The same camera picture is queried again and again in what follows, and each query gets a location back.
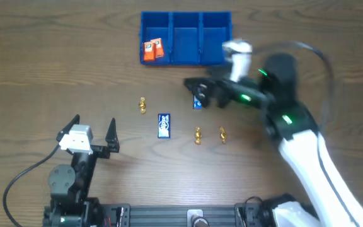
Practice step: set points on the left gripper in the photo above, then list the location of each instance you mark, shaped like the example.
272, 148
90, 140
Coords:
99, 151

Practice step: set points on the gold candy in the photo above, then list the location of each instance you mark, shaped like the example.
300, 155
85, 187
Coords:
142, 105
222, 135
198, 135

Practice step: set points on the blue candy pack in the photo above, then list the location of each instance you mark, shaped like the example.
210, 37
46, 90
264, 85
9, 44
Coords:
164, 126
196, 103

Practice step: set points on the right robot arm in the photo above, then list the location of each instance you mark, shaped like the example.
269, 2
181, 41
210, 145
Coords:
307, 164

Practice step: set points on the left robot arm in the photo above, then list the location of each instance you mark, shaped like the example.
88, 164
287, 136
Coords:
74, 189

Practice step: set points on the blue tray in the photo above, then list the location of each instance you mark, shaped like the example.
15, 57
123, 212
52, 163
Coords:
184, 44

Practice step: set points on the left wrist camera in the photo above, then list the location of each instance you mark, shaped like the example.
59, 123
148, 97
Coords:
77, 138

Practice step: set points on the mounting rail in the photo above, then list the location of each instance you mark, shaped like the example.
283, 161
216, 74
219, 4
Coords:
159, 216

